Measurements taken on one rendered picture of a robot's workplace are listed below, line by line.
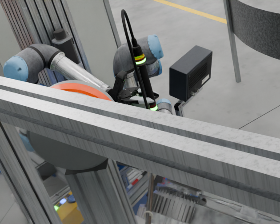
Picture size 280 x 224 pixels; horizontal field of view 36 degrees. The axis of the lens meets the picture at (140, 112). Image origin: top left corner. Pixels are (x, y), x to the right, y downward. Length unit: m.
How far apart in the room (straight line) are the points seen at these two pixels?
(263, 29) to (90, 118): 3.28
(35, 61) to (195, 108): 2.58
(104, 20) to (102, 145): 3.44
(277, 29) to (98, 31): 1.46
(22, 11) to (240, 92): 2.65
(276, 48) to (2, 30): 2.08
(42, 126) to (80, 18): 3.18
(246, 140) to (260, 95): 3.92
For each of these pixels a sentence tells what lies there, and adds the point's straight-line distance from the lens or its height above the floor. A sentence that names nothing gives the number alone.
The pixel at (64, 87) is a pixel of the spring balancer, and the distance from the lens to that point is 0.73.
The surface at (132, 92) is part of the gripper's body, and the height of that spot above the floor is 1.51.
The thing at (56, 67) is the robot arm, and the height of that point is 1.55.
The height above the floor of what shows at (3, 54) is 1.26.
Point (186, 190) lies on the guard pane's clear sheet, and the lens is 0.42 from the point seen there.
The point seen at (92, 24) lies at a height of 1.09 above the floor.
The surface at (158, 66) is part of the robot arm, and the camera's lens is 2.38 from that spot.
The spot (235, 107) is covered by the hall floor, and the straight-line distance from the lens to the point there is 4.15.
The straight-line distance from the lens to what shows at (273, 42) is 3.64.
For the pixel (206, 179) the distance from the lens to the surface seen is 0.36.
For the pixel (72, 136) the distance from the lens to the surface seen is 0.47.
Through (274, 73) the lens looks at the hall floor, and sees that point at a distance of 4.60.
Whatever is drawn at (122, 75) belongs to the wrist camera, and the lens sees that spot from 1.57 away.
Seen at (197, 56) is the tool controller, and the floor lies 1.24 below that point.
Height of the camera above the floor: 2.26
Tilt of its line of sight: 31 degrees down
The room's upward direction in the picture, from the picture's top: 17 degrees counter-clockwise
